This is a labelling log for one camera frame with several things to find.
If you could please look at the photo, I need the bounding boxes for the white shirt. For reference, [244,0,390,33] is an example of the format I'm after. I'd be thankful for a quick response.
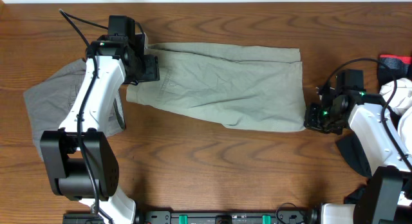
[389,78,411,152]

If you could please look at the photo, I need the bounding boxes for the black garment with red band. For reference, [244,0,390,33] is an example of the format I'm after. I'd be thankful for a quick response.
[335,54,412,205]

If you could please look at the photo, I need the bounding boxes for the khaki shorts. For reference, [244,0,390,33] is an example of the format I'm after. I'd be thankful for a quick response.
[126,42,306,133]

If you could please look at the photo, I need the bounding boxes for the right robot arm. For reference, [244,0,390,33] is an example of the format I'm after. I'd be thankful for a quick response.
[304,70,411,223]

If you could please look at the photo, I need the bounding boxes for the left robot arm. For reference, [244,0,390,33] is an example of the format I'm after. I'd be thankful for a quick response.
[40,15,160,224]

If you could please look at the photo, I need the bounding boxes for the folded grey shorts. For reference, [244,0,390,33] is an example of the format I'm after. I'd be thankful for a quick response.
[23,59,126,161]

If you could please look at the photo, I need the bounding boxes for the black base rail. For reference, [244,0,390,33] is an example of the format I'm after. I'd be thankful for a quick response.
[62,210,319,224]

